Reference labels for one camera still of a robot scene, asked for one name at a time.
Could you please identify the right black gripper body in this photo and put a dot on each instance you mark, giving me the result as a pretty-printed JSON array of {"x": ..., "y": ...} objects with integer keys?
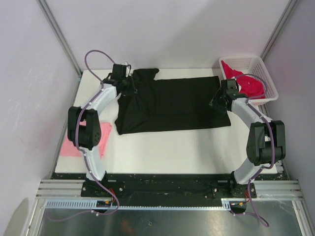
[{"x": 224, "y": 94}]

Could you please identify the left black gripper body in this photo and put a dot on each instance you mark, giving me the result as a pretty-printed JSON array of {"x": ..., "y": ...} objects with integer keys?
[{"x": 129, "y": 86}]

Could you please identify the black t shirt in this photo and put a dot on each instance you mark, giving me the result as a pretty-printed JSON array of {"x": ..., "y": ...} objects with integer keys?
[{"x": 169, "y": 104}]

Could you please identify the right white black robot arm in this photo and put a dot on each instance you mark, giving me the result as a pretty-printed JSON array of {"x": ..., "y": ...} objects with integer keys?
[{"x": 266, "y": 141}]

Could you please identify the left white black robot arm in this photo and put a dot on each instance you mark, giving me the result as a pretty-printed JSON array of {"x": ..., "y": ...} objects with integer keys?
[{"x": 83, "y": 128}]

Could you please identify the red crumpled t shirt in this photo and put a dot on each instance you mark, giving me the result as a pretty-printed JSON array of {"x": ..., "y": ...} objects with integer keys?
[{"x": 251, "y": 85}]

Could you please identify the white plastic basket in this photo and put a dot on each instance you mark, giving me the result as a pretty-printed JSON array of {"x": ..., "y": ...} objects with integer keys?
[{"x": 253, "y": 65}]

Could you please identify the pink folded t shirt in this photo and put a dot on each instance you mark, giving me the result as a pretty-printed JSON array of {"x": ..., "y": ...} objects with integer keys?
[{"x": 69, "y": 150}]

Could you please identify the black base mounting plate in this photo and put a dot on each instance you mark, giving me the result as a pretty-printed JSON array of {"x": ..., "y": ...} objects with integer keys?
[{"x": 163, "y": 190}]

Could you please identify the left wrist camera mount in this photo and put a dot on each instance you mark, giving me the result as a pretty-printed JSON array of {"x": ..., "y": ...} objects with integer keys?
[{"x": 128, "y": 66}]

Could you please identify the left aluminium frame post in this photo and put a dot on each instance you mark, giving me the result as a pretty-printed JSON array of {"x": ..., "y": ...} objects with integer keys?
[{"x": 48, "y": 14}]

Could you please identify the aluminium frame post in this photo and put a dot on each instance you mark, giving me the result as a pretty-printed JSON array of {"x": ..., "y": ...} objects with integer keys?
[
  {"x": 48, "y": 14},
  {"x": 283, "y": 20}
]

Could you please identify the right aluminium frame post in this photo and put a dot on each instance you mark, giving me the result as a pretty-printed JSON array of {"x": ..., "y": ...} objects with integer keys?
[{"x": 283, "y": 20}]

